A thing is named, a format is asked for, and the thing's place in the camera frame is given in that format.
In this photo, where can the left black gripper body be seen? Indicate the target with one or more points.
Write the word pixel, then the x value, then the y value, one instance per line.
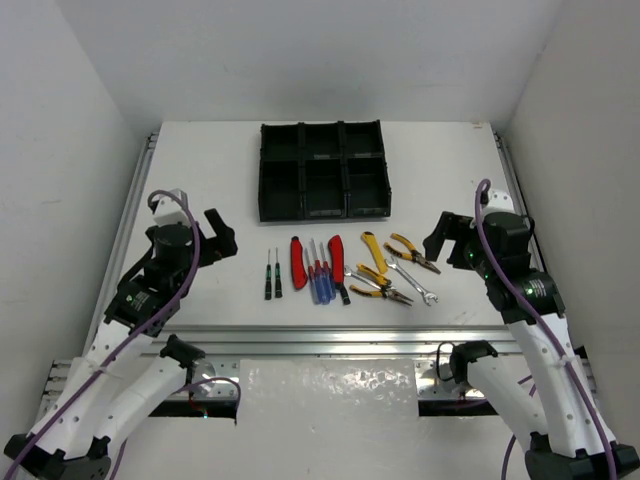
pixel 215 240

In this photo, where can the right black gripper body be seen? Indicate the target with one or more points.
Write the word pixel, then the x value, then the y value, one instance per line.
pixel 476 258

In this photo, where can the yellow pliers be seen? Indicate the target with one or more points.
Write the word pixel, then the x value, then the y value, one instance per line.
pixel 411 254
pixel 384 288

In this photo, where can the red utility knife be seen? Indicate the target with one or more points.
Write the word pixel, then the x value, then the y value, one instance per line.
pixel 336 250
pixel 298 272

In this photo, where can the green black screwdriver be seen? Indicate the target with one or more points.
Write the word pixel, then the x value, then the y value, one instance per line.
pixel 344 295

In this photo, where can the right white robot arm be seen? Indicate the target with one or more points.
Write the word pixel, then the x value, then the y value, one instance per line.
pixel 561 431

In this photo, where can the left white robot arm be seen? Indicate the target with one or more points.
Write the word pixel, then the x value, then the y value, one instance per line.
pixel 84 432

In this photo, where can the silver wrench right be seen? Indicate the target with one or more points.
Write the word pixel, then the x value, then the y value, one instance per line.
pixel 428 296

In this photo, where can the silver wrench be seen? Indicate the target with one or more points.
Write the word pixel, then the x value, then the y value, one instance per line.
pixel 428 296
pixel 348 272

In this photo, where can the yellow utility knife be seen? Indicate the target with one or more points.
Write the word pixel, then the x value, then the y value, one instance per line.
pixel 372 244

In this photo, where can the black six-compartment organizer tray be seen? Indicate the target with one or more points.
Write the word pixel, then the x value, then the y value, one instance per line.
pixel 323 172

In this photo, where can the silver wrench left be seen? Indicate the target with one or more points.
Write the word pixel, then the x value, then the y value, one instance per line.
pixel 348 272

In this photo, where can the left aluminium side rail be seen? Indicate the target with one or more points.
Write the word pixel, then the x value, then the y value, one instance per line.
pixel 123 235

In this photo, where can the aluminium side rail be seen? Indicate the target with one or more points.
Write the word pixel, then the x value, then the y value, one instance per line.
pixel 510 173
pixel 123 235

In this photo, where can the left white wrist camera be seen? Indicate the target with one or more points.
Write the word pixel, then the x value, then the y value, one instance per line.
pixel 166 211

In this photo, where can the right aluminium side rail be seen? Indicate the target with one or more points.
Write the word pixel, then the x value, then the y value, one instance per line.
pixel 510 173

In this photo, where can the aluminium front rail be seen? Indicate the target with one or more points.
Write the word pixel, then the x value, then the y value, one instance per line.
pixel 427 348

